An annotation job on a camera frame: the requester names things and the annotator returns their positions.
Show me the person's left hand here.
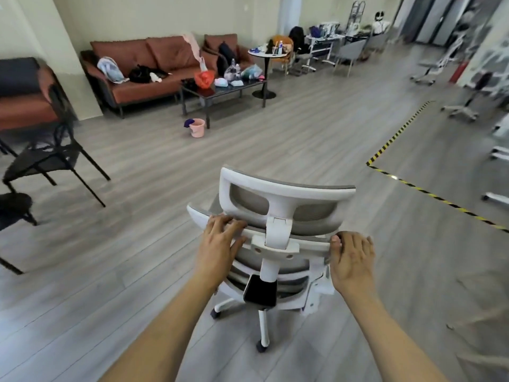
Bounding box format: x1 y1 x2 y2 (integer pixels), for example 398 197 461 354
194 214 247 282

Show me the person's right hand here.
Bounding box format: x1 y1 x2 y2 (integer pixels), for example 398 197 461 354
330 231 375 301

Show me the white mesh office chair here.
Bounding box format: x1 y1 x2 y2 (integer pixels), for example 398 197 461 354
186 164 357 353

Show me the person's right forearm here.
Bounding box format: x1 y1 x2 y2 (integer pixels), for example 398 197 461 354
338 288 450 382

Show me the person's left forearm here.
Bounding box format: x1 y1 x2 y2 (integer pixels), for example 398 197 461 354
97 270 228 382

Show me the black coffee table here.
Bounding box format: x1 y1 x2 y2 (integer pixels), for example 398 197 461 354
179 74 268 129

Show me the orange plastic bag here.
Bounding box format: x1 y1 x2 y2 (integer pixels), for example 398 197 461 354
194 71 216 90

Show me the round white side table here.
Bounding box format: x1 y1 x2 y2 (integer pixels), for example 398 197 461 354
248 47 290 100

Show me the black backpack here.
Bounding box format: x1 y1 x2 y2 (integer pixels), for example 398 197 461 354
217 42 238 76

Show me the grey white chair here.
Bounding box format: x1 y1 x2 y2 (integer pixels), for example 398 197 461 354
333 39 367 77

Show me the black bag on sofa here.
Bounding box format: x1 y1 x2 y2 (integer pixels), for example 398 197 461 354
128 64 168 84

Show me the brown leather sofa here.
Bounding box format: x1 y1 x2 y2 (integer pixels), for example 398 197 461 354
80 33 255 119

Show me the white office chair base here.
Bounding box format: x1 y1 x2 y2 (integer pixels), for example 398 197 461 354
441 71 495 123

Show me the pink cloth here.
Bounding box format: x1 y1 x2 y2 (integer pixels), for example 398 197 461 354
182 33 208 72

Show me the orange chair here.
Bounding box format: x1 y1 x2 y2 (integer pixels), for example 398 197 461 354
269 35 296 76

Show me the white desk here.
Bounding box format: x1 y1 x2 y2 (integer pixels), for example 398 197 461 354
306 33 346 67

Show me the black metal chair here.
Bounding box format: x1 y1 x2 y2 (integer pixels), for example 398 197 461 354
2 84 111 208

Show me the white swivel chair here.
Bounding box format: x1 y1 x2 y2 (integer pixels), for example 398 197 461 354
410 36 466 86

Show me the red fire extinguisher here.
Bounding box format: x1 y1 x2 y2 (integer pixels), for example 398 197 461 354
449 61 467 84

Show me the light blue cloth bundle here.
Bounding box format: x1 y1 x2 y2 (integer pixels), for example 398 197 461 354
97 57 129 84

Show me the black stool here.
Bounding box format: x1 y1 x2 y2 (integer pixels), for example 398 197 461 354
0 192 38 276

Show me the brown leather armchair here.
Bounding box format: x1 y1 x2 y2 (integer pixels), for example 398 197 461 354
0 57 64 132

